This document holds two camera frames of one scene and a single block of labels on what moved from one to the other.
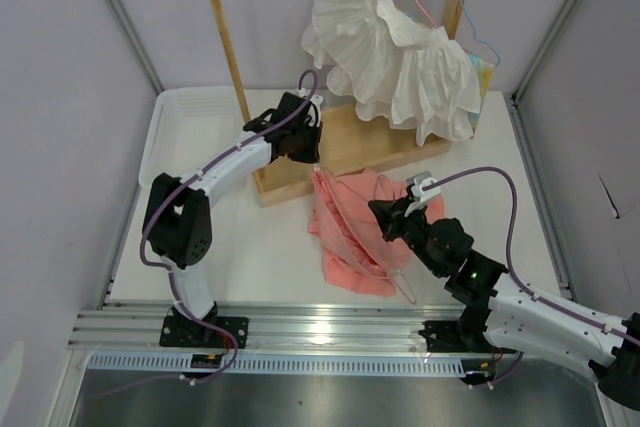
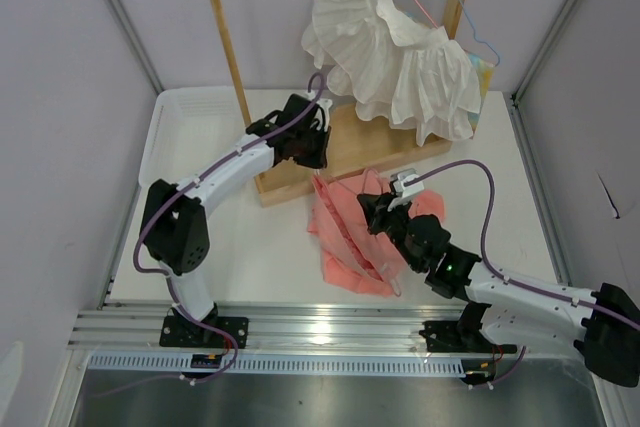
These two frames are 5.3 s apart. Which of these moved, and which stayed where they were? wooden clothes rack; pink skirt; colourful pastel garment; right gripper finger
Moved: right gripper finger
Stayed: colourful pastel garment; pink skirt; wooden clothes rack
